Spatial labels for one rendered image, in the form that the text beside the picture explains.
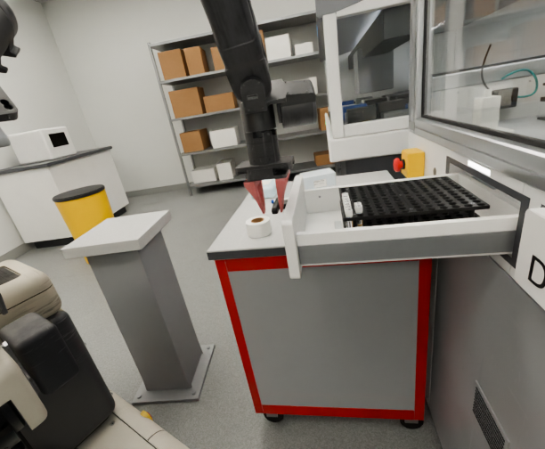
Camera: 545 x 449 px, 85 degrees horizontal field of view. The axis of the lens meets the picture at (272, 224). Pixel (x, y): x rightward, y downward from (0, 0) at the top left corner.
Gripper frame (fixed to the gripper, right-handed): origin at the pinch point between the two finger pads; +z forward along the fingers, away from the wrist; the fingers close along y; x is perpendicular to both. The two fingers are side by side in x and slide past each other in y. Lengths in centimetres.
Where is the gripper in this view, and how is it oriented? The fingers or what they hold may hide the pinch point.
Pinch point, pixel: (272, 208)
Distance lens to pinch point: 57.7
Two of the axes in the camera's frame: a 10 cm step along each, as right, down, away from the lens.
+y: 9.8, -0.8, -2.0
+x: 1.5, -4.0, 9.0
